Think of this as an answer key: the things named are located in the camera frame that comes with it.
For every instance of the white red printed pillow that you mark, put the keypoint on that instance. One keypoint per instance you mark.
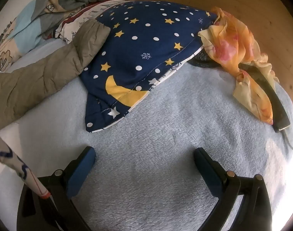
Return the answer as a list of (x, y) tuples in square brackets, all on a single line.
[(71, 26)]

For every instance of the black long flat device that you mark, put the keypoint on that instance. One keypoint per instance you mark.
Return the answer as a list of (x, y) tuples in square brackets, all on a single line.
[(273, 98)]

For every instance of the olive puffer jacket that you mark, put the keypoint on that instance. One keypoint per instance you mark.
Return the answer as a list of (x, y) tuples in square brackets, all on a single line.
[(40, 77)]

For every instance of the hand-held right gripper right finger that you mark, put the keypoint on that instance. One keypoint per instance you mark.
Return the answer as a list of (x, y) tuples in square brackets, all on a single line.
[(209, 173)]

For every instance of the white patterned cloth strip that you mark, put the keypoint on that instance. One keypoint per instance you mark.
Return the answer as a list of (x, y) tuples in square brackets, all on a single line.
[(19, 163)]

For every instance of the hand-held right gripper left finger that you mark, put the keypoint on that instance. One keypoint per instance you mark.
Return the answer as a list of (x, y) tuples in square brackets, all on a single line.
[(81, 170)]

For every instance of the dark patterned cloth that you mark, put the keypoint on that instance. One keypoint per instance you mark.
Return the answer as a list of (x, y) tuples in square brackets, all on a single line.
[(204, 61)]

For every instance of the orange floral scarf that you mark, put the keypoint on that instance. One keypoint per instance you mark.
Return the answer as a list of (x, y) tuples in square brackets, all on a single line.
[(230, 45)]

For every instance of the navy star print pillow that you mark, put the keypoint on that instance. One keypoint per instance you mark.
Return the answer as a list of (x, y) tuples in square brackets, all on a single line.
[(146, 45)]

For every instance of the patchwork tree print quilt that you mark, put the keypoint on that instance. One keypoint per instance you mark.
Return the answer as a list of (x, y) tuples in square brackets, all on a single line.
[(23, 21)]

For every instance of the light blue fleece blanket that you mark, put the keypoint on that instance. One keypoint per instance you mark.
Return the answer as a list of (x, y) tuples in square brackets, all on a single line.
[(160, 130)]

